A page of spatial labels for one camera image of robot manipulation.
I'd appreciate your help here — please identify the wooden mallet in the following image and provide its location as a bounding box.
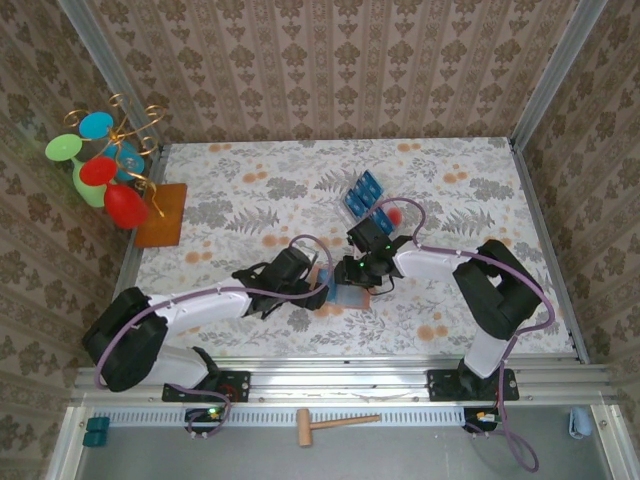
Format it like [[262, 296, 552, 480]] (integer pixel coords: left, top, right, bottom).
[[295, 408, 382, 448]]

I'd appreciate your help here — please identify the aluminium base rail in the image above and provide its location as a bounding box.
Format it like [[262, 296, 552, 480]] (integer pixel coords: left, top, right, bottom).
[[72, 355, 615, 405]]

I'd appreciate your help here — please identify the white slotted cable duct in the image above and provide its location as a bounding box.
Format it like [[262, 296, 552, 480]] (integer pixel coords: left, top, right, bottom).
[[92, 405, 476, 426]]

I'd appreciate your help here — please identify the white card with red circle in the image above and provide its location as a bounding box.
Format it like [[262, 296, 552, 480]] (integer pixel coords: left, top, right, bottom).
[[379, 199, 406, 227]]

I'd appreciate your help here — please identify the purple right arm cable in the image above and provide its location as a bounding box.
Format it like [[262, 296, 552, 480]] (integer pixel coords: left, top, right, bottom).
[[367, 197, 557, 474]]

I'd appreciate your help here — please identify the blue plastic goblet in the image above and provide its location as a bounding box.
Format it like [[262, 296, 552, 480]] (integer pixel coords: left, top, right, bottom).
[[78, 110, 146, 176]]

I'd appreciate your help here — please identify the brown leather card holder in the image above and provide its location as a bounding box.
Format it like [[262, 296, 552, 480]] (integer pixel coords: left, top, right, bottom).
[[308, 264, 374, 312]]

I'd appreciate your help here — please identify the clear plastic card tray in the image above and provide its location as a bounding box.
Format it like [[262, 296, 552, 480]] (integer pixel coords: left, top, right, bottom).
[[339, 169, 407, 241]]

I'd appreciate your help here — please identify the floral patterned table cover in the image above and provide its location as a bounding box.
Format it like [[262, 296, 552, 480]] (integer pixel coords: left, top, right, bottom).
[[117, 137, 576, 359]]

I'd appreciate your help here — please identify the red plastic goblet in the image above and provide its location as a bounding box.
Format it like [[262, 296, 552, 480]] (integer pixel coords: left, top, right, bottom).
[[79, 156, 150, 230]]

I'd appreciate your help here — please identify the grey metal shelf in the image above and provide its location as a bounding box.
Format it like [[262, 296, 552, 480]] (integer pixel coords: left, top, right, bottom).
[[47, 403, 640, 480]]

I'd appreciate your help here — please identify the aluminium table side rail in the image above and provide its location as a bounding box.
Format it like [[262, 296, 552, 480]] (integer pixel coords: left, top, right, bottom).
[[93, 143, 171, 370], [507, 137, 592, 365]]

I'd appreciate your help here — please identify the light blue cloth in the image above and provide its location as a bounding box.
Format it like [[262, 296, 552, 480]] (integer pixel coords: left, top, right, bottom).
[[568, 407, 592, 440]]

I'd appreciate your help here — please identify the small controller board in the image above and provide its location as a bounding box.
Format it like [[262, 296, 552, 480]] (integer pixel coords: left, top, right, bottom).
[[185, 407, 227, 435], [462, 407, 502, 434]]

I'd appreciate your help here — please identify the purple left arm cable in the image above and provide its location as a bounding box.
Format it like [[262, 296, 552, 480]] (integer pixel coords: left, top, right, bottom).
[[96, 233, 334, 441]]

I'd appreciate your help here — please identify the aluminium frame post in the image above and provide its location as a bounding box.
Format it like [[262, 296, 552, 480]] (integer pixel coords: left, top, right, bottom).
[[509, 0, 609, 149], [57, 0, 167, 150]]

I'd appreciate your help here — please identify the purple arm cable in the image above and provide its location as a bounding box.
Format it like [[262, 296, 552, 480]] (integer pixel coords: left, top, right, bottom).
[[96, 233, 334, 441], [367, 197, 557, 474]]

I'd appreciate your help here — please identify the green plastic goblet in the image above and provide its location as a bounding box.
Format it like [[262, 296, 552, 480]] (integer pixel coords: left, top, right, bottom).
[[44, 133, 109, 209]]

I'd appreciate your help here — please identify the gold wire rack wooden base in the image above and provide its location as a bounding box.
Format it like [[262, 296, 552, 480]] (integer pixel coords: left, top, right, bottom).
[[63, 92, 189, 249]]

